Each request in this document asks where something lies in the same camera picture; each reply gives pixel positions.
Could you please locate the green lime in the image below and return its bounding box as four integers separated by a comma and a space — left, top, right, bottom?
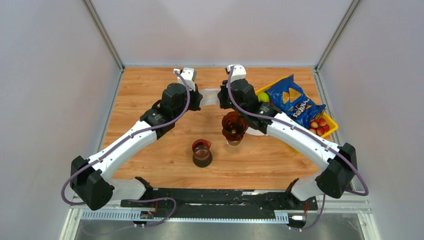
257, 92, 270, 103

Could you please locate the red strawberries cluster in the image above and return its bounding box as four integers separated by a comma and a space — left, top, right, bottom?
309, 117, 331, 137

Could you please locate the clear glass server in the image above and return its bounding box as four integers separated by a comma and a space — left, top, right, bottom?
227, 139, 241, 146

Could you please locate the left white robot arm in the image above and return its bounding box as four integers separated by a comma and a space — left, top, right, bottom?
69, 82, 203, 211

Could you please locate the blue chips bag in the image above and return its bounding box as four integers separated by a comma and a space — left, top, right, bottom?
265, 74, 326, 129

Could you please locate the amber coffee dripper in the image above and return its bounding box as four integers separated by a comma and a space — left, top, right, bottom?
221, 111, 248, 141

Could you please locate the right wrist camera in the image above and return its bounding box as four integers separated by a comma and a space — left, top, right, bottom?
225, 64, 247, 83

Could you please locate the yellow plastic tray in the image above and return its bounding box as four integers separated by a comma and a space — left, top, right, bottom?
255, 74, 338, 138

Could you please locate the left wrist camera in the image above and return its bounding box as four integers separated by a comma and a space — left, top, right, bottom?
173, 67, 197, 91

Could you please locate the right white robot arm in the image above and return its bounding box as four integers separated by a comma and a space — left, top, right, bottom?
217, 78, 358, 209

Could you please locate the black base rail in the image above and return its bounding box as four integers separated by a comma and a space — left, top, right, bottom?
120, 188, 318, 219

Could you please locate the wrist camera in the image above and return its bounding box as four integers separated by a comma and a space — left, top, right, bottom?
225, 64, 247, 83
173, 67, 197, 91

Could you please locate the brown glass carafe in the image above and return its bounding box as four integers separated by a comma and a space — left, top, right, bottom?
192, 139, 213, 168

